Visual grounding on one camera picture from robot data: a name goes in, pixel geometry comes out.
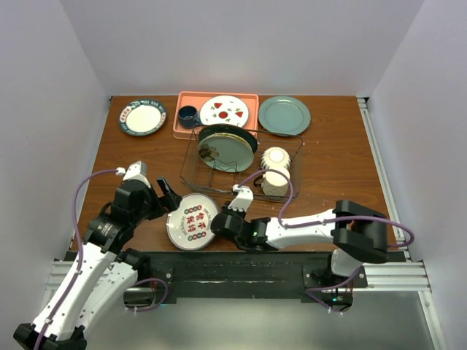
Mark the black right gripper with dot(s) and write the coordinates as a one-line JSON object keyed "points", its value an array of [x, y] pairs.
{"points": [[225, 210]]}

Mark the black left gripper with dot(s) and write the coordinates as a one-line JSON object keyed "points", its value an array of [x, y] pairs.
{"points": [[167, 203]]}

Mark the white plate red characters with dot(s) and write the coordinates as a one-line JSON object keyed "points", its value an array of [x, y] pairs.
{"points": [[189, 227]]}

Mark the cream white mug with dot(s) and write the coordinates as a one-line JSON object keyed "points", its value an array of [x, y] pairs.
{"points": [[273, 182]]}

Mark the black wire dish rack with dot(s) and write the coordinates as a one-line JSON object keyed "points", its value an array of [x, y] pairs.
{"points": [[200, 177]]}

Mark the mint green flower plate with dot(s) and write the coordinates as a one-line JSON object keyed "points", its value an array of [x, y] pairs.
{"points": [[225, 154]]}

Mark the white bowl blue striped outside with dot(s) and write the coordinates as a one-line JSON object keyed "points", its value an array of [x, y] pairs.
{"points": [[275, 156]]}

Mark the dark teal speckled plate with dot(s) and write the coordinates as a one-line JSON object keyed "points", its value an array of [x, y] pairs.
{"points": [[231, 129]]}

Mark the white plate dark patterned rim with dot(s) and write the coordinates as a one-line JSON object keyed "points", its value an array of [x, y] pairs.
{"points": [[142, 117]]}

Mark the yellow woven round coaster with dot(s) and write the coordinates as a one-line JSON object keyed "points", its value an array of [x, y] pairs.
{"points": [[233, 136]]}

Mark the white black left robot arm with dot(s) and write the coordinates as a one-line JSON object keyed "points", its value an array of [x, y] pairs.
{"points": [[102, 271]]}

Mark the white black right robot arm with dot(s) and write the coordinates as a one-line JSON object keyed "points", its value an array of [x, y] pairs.
{"points": [[357, 231]]}

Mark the dark blue mug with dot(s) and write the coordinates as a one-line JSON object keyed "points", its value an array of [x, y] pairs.
{"points": [[188, 117]]}

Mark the salmon pink plastic tray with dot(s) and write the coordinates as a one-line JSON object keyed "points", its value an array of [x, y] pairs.
{"points": [[197, 99]]}

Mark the white watermelon pattern plate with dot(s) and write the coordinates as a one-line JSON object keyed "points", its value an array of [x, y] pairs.
{"points": [[224, 109]]}

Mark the grey green round plate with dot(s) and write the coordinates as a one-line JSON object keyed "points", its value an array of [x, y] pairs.
{"points": [[284, 115]]}

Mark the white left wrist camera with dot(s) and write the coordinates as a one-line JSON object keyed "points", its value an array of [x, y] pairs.
{"points": [[136, 171]]}

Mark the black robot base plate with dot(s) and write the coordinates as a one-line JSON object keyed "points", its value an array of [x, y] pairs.
{"points": [[239, 275]]}

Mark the aluminium frame rail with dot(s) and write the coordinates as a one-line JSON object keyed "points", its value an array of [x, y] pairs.
{"points": [[337, 161]]}

